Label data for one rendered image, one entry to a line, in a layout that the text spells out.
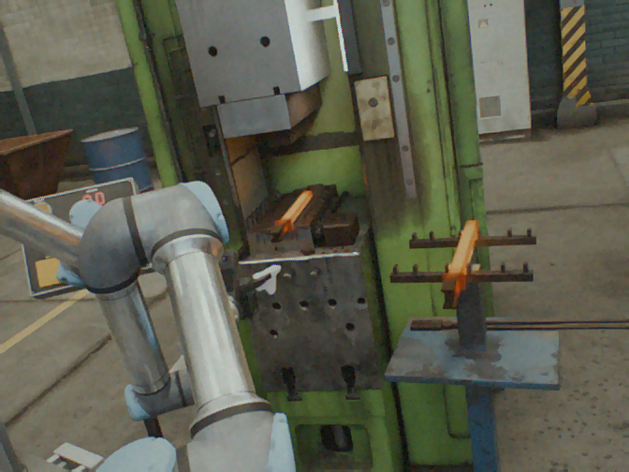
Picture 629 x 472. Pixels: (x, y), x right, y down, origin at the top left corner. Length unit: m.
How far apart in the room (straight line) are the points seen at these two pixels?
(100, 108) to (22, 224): 8.39
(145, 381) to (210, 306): 0.35
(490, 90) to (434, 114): 5.17
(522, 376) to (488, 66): 5.62
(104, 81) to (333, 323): 7.97
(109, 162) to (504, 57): 4.19
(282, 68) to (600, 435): 1.67
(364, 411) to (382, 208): 0.63
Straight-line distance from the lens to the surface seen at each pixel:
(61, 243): 1.27
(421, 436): 2.22
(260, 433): 0.82
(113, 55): 9.29
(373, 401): 1.91
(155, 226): 0.98
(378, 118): 1.74
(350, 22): 1.71
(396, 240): 1.86
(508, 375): 1.48
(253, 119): 1.70
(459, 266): 1.37
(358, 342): 1.80
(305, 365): 1.88
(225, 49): 1.70
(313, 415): 1.99
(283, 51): 1.65
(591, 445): 2.41
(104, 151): 6.26
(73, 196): 1.89
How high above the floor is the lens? 1.51
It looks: 19 degrees down
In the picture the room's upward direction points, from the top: 11 degrees counter-clockwise
